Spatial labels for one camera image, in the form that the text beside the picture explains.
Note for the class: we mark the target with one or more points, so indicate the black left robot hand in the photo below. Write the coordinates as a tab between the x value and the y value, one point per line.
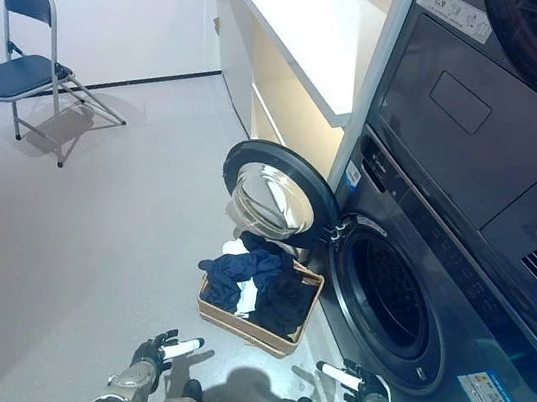
150	350

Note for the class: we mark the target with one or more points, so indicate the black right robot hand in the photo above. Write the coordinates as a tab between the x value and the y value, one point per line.
370	383

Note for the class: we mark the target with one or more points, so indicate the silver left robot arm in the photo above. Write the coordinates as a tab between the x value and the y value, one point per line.
132	383

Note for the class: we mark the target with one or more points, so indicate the woven tan laundry basket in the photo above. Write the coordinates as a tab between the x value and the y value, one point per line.
249	332

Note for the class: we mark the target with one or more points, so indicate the dark grey washing machine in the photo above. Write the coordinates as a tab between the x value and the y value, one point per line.
470	337

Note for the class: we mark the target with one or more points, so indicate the round chrome washing machine door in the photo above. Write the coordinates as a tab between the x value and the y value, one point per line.
274	197

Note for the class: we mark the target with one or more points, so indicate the black left robot foot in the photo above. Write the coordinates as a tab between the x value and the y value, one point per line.
193	390

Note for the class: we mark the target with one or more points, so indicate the white garment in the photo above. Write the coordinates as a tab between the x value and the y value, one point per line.
248	299

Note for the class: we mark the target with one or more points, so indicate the black garment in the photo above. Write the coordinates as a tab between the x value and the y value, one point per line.
286	305

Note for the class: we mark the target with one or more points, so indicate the navy blue garment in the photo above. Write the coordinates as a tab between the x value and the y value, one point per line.
243	268

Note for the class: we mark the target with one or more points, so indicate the blue energy label sticker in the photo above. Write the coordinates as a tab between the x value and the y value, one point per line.
353	175

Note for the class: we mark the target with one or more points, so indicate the dark grey tumble dryer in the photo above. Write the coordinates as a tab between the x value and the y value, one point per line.
460	138

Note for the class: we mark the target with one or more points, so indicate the white vertical side panel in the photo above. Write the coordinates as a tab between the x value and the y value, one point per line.
372	85

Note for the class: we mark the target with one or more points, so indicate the blue metal folding chair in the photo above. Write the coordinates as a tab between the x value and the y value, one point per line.
12	74

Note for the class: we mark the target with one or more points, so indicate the white counter cabinet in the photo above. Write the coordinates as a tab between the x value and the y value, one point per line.
294	28

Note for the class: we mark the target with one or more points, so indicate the white dryer instruction label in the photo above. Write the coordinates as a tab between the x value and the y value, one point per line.
454	9

